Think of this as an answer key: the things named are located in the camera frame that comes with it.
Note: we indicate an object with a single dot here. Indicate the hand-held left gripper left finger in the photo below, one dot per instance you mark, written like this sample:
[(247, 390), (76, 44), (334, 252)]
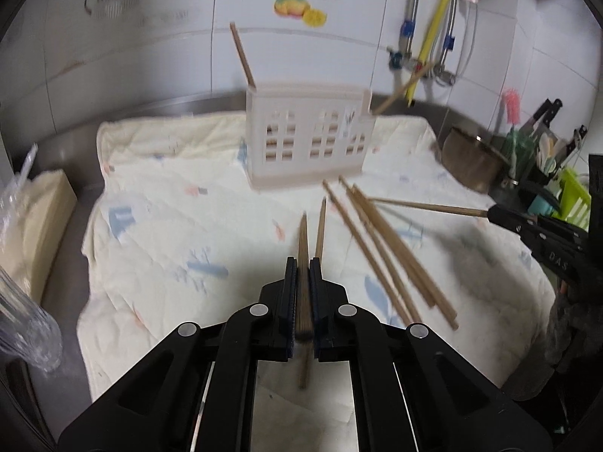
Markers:
[(291, 292)]

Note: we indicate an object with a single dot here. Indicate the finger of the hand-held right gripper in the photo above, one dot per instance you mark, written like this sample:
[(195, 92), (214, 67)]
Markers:
[(527, 222), (553, 261)]

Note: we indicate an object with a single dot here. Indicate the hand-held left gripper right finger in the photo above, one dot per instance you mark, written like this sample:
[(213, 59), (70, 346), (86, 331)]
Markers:
[(315, 292)]

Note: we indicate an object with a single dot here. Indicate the brown wooden chopstick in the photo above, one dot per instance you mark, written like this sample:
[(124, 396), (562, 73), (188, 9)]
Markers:
[(391, 248), (400, 251), (321, 226), (424, 205), (302, 254), (362, 216), (348, 223), (242, 56), (400, 92)]

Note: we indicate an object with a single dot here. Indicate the beige plastic chopstick holder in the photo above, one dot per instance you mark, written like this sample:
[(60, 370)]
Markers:
[(301, 103)]

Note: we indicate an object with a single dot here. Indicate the person's right hand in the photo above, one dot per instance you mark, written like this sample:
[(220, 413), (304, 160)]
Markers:
[(572, 339)]

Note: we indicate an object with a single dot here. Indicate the green plastic rack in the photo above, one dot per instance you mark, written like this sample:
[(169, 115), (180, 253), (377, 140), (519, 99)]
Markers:
[(574, 197)]

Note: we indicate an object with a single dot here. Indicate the green glass utensil jar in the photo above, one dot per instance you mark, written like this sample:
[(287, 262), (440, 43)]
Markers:
[(520, 155)]

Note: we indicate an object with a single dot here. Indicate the white plastic spatula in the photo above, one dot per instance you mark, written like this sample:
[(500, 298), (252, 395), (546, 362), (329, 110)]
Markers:
[(546, 150)]

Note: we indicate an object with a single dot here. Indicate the metal bowl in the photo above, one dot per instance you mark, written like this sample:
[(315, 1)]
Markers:
[(471, 160)]

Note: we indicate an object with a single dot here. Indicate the pink bottle brush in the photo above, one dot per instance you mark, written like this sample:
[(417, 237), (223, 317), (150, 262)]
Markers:
[(511, 108)]

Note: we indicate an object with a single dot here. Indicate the cream printed quilted cloth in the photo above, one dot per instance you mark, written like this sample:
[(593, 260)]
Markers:
[(188, 226)]

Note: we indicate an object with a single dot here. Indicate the metal pipe valve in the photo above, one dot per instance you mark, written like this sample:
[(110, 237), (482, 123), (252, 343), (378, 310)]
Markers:
[(443, 75), (400, 60)]

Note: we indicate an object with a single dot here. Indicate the metal water pipe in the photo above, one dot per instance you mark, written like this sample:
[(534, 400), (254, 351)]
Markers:
[(414, 0)]

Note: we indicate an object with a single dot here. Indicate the beige paper stack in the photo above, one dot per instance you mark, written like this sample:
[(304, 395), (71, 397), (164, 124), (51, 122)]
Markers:
[(42, 207)]

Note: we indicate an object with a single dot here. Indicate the clear plastic bag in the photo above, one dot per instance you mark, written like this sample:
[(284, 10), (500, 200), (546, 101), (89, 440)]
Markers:
[(16, 188)]

